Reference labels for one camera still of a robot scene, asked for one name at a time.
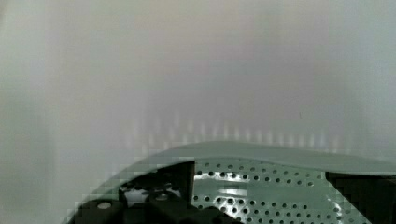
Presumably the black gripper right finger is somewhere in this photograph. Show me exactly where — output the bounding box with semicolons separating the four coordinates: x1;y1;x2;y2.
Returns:
326;172;396;224

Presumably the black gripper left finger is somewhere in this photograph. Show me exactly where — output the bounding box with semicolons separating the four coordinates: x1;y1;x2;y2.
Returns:
67;161;243;224

